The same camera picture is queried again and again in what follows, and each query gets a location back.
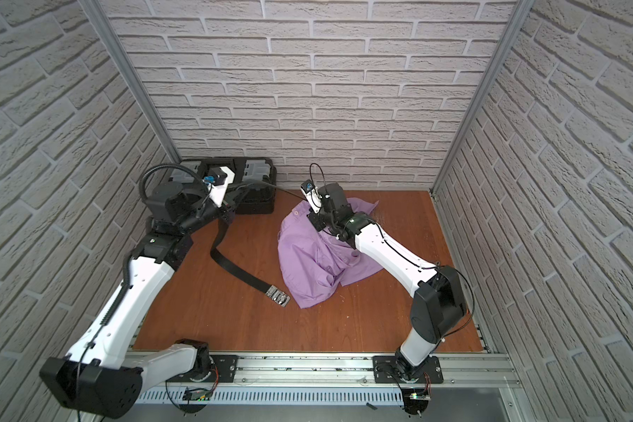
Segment purple trousers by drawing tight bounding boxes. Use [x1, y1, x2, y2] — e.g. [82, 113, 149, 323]
[278, 202, 383, 309]

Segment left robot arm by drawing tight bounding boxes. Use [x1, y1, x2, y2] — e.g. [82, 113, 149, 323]
[40, 177, 247, 420]

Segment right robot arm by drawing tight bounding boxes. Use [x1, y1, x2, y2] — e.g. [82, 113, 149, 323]
[301, 180, 469, 380]

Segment black plastic toolbox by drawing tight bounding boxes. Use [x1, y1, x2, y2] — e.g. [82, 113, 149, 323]
[180, 156, 277, 215]

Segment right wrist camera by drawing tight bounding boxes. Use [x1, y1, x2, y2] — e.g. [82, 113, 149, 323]
[301, 179, 322, 215]

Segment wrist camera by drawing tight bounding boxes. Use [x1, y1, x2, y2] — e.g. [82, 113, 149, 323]
[203, 166, 235, 207]
[301, 179, 322, 215]

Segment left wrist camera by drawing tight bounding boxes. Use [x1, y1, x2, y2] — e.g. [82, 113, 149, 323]
[203, 166, 235, 207]

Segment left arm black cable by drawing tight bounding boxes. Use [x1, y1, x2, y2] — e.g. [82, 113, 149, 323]
[138, 162, 212, 212]

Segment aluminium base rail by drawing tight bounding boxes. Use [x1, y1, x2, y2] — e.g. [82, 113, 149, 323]
[135, 352, 533, 421]

